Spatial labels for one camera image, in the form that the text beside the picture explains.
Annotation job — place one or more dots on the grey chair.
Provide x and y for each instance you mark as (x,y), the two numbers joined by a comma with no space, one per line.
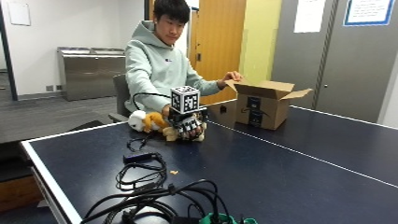
(121,96)

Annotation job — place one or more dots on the grey double door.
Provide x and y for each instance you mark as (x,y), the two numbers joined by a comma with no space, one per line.
(352,68)

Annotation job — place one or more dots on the blue-framed poster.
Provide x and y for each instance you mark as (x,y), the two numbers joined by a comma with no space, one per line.
(369,11)

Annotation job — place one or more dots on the cardboard box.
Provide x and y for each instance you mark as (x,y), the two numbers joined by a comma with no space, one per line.
(262,107)

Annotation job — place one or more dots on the white paper sheet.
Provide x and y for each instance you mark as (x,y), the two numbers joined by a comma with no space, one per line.
(309,15)

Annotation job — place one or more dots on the small black device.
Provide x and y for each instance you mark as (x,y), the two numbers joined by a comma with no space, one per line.
(139,157)

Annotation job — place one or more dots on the white wall board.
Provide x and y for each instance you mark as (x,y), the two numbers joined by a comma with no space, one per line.
(19,11)

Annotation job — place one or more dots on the green plastic object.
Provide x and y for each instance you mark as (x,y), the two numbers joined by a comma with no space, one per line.
(221,219)

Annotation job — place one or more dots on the the person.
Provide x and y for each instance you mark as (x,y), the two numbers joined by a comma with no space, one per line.
(160,62)

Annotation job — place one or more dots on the brown and white soft toy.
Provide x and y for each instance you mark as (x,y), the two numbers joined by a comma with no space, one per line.
(151,121)

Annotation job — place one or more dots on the wooden door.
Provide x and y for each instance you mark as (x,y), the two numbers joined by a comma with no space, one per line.
(217,40)

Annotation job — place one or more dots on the wall outlet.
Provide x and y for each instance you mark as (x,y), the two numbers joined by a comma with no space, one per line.
(52,88)

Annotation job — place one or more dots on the small orange crumb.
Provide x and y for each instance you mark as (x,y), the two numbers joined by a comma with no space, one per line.
(173,172)

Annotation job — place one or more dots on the wooden bench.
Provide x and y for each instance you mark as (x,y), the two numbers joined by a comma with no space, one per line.
(19,193)

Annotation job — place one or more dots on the white cube with black markers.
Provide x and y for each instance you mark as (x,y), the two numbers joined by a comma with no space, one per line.
(185,99)

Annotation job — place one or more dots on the stainless steel waste bin cabinet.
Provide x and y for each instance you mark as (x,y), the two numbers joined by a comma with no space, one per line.
(89,73)

